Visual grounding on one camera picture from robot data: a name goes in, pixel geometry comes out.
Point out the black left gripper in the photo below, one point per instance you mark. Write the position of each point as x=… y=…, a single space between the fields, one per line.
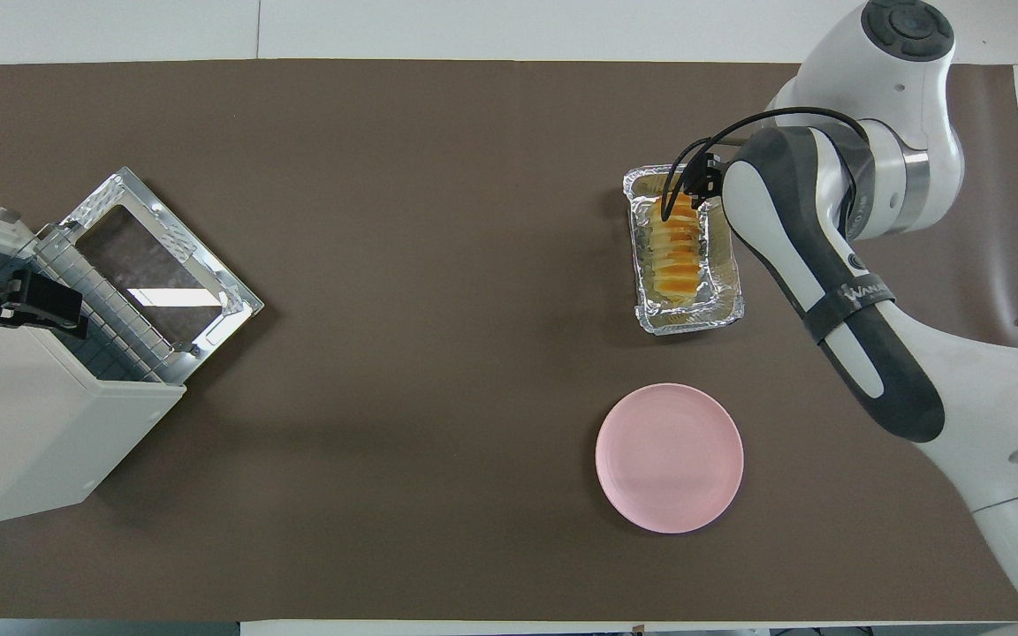
x=23 y=300

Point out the cream toaster oven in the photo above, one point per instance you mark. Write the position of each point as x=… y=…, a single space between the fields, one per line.
x=23 y=424

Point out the aluminium foil tray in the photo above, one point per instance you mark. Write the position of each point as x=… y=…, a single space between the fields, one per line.
x=721 y=291

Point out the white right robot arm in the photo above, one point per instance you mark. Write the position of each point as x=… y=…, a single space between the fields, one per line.
x=986 y=415

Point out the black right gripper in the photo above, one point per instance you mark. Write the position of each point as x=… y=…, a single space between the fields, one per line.
x=705 y=177

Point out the brown table mat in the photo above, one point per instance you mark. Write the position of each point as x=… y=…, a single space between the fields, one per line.
x=429 y=221

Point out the glass oven door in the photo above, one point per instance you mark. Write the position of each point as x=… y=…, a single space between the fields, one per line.
x=155 y=274

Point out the pink round plate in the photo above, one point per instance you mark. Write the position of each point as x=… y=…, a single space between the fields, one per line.
x=670 y=458

